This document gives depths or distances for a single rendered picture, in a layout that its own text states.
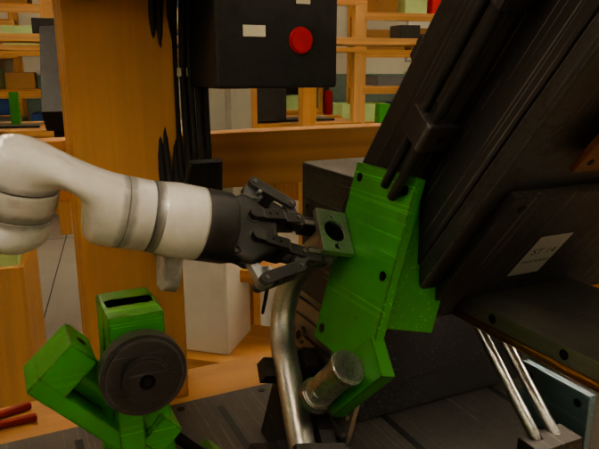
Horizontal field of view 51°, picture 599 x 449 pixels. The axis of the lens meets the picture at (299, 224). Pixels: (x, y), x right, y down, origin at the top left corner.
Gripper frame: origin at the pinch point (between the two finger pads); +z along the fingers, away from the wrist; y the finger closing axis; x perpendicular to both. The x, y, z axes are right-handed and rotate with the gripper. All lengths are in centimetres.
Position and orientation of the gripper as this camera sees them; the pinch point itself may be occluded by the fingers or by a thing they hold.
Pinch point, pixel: (316, 242)
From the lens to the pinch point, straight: 70.5
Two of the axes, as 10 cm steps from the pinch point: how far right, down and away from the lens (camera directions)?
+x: -4.8, 5.2, 7.1
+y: -1.4, -8.4, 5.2
